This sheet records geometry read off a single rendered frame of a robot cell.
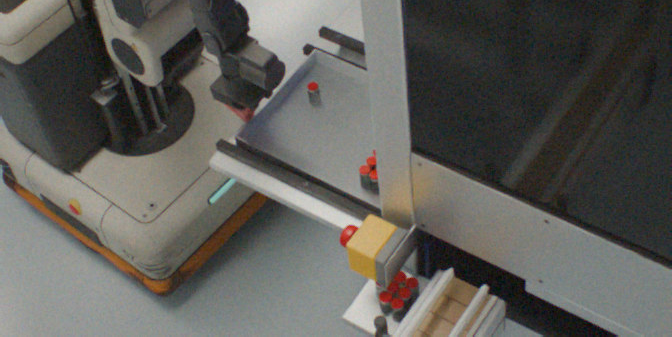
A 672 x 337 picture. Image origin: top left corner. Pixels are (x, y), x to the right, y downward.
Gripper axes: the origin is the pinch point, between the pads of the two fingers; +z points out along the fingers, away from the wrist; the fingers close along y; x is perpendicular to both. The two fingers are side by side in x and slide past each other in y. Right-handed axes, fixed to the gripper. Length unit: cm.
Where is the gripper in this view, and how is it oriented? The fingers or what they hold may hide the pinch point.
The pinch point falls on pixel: (249, 118)
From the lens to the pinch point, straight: 210.7
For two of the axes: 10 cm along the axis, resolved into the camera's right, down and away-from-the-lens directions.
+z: 1.1, 6.3, 7.7
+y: 8.2, 3.8, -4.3
